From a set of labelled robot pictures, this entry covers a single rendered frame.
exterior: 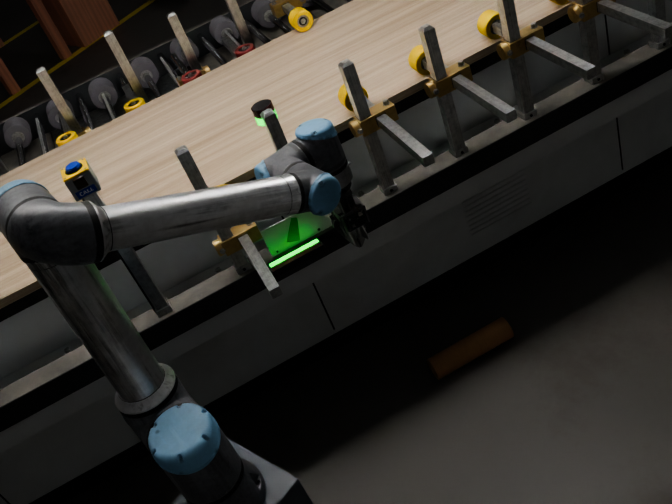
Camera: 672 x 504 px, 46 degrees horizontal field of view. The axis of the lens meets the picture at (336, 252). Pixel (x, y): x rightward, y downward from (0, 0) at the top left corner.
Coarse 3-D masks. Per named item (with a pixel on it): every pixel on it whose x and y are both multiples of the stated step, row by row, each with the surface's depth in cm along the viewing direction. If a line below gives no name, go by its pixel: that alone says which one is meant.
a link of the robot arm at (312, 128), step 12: (312, 120) 187; (324, 120) 185; (300, 132) 183; (312, 132) 181; (324, 132) 182; (336, 132) 185; (312, 144) 182; (324, 144) 183; (336, 144) 185; (312, 156) 182; (324, 156) 184; (336, 156) 186; (324, 168) 186; (336, 168) 187
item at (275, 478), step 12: (240, 456) 196; (252, 456) 194; (264, 468) 191; (276, 468) 189; (264, 480) 188; (276, 480) 187; (288, 480) 186; (276, 492) 184; (288, 492) 184; (300, 492) 187
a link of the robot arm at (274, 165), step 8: (288, 144) 183; (296, 144) 182; (280, 152) 181; (288, 152) 181; (296, 152) 181; (304, 152) 181; (264, 160) 181; (272, 160) 180; (280, 160) 179; (288, 160) 178; (296, 160) 177; (304, 160) 181; (312, 160) 182; (256, 168) 180; (264, 168) 179; (272, 168) 179; (280, 168) 177; (256, 176) 183; (264, 176) 178; (272, 176) 178
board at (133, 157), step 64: (384, 0) 299; (448, 0) 281; (256, 64) 292; (320, 64) 275; (384, 64) 260; (448, 64) 247; (128, 128) 286; (192, 128) 270; (256, 128) 255; (64, 192) 264; (128, 192) 250; (0, 256) 246
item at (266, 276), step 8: (240, 240) 226; (248, 240) 225; (248, 248) 222; (248, 256) 219; (256, 256) 218; (256, 264) 215; (264, 264) 214; (264, 272) 211; (264, 280) 209; (272, 280) 208; (272, 288) 205; (280, 288) 206; (272, 296) 206
